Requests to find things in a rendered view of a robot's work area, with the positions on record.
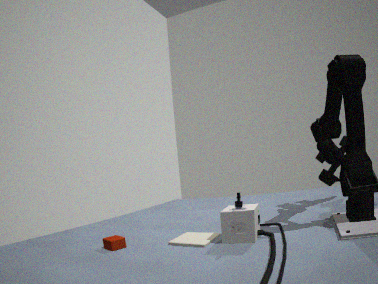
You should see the small red-brown block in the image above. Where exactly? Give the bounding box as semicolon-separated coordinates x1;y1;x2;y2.
103;235;127;251

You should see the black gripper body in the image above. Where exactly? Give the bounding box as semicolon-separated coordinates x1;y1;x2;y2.
319;135;347;186

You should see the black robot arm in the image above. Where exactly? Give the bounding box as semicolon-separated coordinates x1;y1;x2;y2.
310;54;378;222

